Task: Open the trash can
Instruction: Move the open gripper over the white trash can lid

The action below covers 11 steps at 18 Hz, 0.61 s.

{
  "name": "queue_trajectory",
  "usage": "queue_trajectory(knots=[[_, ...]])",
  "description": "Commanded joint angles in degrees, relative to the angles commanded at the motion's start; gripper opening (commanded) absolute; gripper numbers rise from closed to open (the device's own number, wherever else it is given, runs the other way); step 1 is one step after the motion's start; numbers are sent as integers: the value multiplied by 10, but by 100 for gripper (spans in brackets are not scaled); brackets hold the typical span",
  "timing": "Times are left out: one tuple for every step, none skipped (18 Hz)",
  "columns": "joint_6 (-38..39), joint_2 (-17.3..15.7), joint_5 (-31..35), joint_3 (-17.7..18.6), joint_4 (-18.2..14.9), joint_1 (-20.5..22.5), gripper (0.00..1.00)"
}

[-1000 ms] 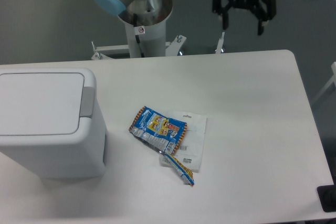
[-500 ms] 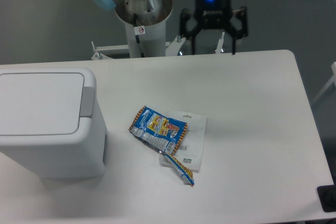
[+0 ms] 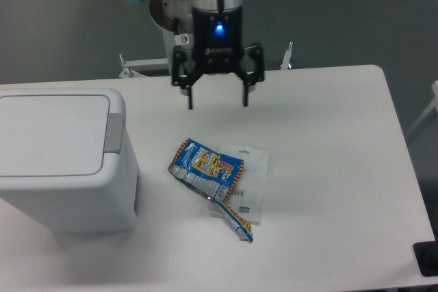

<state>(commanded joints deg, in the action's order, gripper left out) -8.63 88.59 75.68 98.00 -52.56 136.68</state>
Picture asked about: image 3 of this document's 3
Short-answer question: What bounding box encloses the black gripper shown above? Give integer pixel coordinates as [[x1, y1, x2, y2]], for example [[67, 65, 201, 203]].
[[170, 6, 265, 110]]

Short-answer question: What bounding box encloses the grey trash can push button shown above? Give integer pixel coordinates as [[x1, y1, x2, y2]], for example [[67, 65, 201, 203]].
[[103, 113, 125, 154]]

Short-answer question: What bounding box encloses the white plastic trash can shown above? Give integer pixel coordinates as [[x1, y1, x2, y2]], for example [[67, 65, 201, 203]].
[[1, 88, 140, 233]]

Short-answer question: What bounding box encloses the blue snack wrapper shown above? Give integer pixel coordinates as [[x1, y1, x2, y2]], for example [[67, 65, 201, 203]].
[[168, 138, 254, 243]]

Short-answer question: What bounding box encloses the white plastic package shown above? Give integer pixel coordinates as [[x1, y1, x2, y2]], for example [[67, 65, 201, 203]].
[[219, 144, 270, 225]]

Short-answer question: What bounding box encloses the black object at table edge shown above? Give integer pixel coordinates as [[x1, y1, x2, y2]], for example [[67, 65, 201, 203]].
[[413, 241, 437, 277]]

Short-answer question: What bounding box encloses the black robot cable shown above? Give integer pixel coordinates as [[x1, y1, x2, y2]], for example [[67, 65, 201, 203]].
[[172, 16, 190, 76]]

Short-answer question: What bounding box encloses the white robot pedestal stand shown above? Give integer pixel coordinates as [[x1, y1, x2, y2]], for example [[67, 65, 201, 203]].
[[119, 27, 294, 78]]

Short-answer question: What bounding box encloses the white furniture frame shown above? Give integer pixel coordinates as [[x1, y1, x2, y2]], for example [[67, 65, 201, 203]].
[[405, 81, 437, 145]]

